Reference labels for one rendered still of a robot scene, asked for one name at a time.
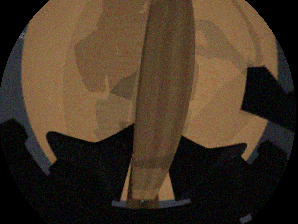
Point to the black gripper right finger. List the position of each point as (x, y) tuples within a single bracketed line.
[(193, 163)]

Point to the brown wooden post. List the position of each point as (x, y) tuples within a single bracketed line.
[(137, 204)]

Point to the brown wooden rail with steel hooks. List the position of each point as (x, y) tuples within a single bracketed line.
[(163, 93)]

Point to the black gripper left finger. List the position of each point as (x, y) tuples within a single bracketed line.
[(109, 158)]

